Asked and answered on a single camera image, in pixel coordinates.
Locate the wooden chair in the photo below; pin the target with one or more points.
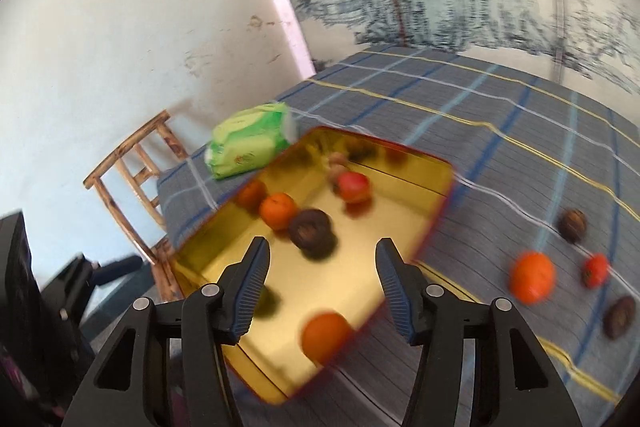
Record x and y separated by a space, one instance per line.
125 150

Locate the round light brown fruit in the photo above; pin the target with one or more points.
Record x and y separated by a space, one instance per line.
337 162

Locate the green tissue pack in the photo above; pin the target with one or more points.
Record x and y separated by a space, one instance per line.
245 144

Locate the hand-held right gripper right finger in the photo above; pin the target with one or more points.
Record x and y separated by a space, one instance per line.
396 294

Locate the small red persimmon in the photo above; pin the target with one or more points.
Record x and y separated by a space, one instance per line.
354 187
596 270

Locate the grey plaid tablecloth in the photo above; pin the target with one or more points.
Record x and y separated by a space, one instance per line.
500 132

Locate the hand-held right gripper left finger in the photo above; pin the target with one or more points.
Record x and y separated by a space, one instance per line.
252 289

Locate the gold metal tin box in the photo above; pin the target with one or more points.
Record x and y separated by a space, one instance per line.
350 257

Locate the orange mandarin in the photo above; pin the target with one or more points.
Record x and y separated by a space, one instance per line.
277 210
532 278
327 338

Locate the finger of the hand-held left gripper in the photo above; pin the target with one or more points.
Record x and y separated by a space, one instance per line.
117 270

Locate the dark brown passion fruit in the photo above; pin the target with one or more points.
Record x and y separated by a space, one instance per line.
572 225
619 318
310 230

